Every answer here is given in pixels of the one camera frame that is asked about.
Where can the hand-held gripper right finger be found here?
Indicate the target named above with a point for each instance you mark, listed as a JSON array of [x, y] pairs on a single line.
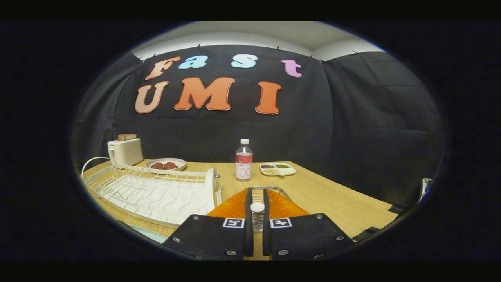
[[305, 237]]

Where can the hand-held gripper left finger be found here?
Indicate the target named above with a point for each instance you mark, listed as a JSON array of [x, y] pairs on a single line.
[[207, 237]]

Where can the white-tipped clear spoon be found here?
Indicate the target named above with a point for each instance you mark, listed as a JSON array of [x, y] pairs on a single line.
[[257, 207]]

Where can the light green plate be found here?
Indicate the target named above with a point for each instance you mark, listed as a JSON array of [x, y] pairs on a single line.
[[150, 234]]

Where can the white plate with meat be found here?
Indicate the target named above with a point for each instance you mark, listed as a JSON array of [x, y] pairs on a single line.
[[172, 160]]

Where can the white divided tray of beans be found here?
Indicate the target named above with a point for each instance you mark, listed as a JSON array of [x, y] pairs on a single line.
[[278, 169]]

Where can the red meat piece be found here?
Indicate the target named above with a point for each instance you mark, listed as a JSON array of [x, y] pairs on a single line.
[[157, 166], [170, 165]]

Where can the clear plastic water bottle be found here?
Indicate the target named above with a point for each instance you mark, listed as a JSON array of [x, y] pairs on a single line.
[[244, 164]]

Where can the white toaster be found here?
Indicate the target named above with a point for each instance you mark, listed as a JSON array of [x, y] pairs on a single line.
[[126, 152]]

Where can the black backdrop cloth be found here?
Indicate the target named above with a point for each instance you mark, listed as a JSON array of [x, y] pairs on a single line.
[[352, 125]]

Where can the white and blue object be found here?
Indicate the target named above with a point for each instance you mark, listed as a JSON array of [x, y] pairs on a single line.
[[424, 190]]

